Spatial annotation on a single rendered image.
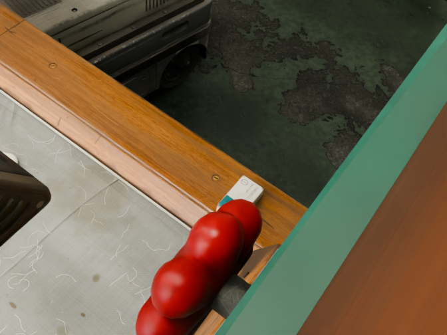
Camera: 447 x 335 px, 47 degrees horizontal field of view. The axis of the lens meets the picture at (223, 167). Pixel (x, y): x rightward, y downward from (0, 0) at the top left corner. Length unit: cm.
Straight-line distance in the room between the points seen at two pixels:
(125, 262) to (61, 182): 15
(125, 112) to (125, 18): 73
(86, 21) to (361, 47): 116
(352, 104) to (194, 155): 125
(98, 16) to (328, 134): 86
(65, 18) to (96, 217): 75
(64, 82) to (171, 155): 21
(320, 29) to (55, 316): 173
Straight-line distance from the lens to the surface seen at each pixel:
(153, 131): 75
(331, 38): 214
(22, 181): 34
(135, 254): 68
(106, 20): 143
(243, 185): 68
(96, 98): 79
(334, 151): 176
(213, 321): 54
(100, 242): 69
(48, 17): 137
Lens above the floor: 136
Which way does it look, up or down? 56 degrees down
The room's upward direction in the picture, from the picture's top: 12 degrees clockwise
